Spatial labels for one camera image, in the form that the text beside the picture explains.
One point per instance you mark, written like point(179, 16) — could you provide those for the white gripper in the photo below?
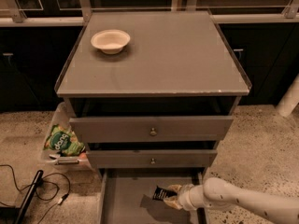
point(184, 196)

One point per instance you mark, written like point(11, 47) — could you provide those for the bottom grey open drawer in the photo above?
point(126, 197)

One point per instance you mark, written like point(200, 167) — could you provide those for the middle grey drawer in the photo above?
point(152, 158)

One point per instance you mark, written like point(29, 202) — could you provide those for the green snack bag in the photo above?
point(64, 141)

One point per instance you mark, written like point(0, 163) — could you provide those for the metal window railing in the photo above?
point(77, 12)

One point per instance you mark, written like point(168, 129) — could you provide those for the black flat stand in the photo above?
point(16, 214)

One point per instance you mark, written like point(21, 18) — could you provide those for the grey drawer cabinet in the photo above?
point(176, 64)

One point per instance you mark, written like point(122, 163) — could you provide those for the top grey drawer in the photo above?
point(150, 129)

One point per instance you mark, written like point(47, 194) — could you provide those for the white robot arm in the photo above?
point(258, 166)

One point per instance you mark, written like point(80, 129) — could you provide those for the white paper bowl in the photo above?
point(110, 41)

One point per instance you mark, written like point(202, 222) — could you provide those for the black rxbar chocolate wrapper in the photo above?
point(160, 194)

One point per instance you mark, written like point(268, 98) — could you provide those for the clear plastic storage bin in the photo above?
point(54, 158)

